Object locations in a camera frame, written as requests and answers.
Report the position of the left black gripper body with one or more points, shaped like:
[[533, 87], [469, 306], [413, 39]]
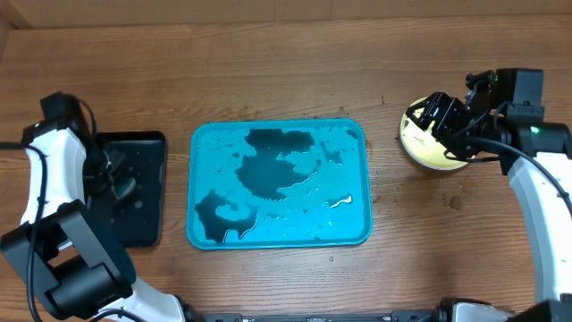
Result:
[[98, 173]]

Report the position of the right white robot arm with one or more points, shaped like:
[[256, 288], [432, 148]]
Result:
[[503, 116]]

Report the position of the pink white plate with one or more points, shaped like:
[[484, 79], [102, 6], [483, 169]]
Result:
[[409, 149]]

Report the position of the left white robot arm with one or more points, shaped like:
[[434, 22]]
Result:
[[70, 261]]

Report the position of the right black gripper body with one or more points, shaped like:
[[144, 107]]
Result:
[[454, 126]]

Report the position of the yellow plate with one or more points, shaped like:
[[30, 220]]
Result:
[[429, 149]]

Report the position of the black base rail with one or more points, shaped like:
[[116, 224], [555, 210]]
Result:
[[313, 316]]

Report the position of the teal plastic tray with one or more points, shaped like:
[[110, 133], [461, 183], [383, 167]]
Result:
[[278, 184]]

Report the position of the black water tray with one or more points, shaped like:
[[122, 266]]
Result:
[[136, 219]]

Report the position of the green grey sponge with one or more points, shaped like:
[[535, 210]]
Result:
[[124, 187]]

